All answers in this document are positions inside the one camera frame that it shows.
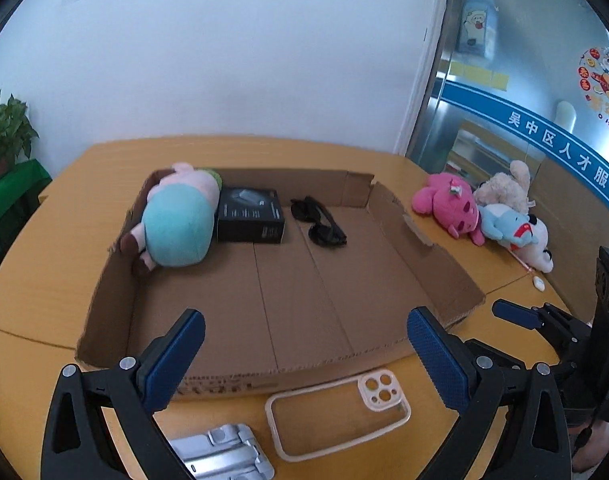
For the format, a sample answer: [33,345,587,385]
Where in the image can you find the black product box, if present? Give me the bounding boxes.
[215,186,286,244]

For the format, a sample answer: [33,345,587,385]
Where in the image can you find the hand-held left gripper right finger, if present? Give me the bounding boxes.
[407,306,574,480]

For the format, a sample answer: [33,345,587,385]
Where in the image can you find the cardboard box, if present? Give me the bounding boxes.
[74,167,486,401]

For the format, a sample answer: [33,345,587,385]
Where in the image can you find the thin red white cord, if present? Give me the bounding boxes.
[507,247,535,277]

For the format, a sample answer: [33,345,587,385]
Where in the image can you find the cartoon sheep poster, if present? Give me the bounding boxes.
[457,0,500,61]

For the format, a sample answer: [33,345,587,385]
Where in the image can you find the yellow sticky notes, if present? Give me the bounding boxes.
[449,60,509,92]

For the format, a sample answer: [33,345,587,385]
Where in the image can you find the pink bear plush toy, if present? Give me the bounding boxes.
[411,171,485,247]

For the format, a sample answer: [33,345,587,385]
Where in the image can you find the green potted plant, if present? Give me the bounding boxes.
[0,90,39,181]

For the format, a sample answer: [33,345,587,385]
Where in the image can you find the light blue plush toy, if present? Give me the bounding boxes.
[479,203,533,251]

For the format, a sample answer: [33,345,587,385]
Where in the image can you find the white dog plush toy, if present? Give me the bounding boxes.
[515,212,556,274]

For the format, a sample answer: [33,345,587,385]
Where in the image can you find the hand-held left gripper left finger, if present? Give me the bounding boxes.
[40,308,206,480]

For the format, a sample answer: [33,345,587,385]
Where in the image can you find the wooden desk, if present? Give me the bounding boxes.
[0,135,600,480]

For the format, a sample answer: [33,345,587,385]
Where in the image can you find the beige bunny plush toy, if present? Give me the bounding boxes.
[472,160,535,216]

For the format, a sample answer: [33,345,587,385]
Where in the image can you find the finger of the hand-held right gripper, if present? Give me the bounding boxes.
[492,299,583,348]
[462,338,570,386]

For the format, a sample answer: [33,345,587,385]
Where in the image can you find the clear beige-rimmed phone case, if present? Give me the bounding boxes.
[264,369,412,462]

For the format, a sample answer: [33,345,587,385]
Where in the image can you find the green table cloth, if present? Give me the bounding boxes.
[0,159,52,271]

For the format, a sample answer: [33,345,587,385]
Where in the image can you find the round festive window sticker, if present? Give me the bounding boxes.
[579,47,609,133]

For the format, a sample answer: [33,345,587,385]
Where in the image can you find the black sunglasses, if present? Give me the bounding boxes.
[289,196,348,247]

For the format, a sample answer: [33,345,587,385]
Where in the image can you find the grey folding phone stand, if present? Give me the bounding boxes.
[165,422,276,480]

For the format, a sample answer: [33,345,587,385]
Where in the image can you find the blue glass banner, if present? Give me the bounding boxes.
[442,79,609,221]

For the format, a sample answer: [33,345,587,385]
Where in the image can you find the pink pig plush toy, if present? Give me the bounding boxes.
[118,162,222,277]

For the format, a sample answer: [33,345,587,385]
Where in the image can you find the person's right hand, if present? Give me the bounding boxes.
[572,407,609,473]

